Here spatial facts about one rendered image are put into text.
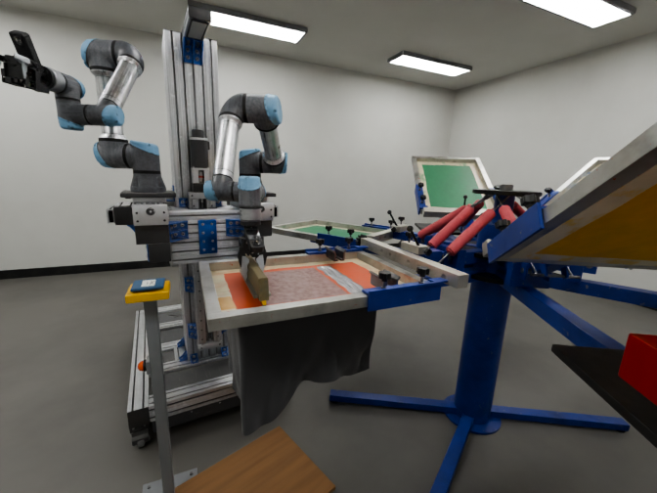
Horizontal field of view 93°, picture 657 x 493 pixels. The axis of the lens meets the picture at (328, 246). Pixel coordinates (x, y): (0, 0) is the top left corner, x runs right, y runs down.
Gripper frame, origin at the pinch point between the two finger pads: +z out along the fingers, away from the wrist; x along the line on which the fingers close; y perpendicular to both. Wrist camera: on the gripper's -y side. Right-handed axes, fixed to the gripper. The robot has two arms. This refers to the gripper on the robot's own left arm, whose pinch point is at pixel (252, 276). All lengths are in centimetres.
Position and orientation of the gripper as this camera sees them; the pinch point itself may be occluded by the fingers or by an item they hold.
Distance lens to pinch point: 116.4
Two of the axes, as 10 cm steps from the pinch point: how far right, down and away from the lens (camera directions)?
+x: -9.1, 0.6, -4.1
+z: -0.2, 9.8, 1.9
